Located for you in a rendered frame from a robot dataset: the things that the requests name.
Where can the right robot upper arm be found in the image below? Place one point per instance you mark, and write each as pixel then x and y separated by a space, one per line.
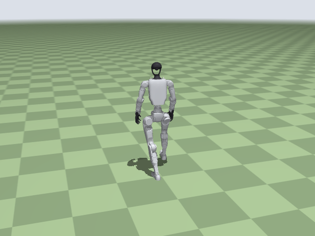
pixel 171 90

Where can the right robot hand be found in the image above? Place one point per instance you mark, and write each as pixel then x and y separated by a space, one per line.
pixel 171 114

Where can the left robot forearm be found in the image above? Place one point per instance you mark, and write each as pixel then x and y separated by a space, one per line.
pixel 138 107

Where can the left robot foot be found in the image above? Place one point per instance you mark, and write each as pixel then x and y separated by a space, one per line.
pixel 157 177

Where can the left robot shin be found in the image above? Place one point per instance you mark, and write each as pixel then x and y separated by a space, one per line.
pixel 153 159

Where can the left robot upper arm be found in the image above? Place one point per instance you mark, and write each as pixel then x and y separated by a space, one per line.
pixel 144 84

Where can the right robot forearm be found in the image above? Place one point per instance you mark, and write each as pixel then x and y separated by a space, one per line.
pixel 172 106

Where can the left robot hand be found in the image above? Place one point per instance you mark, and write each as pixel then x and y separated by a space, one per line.
pixel 137 118

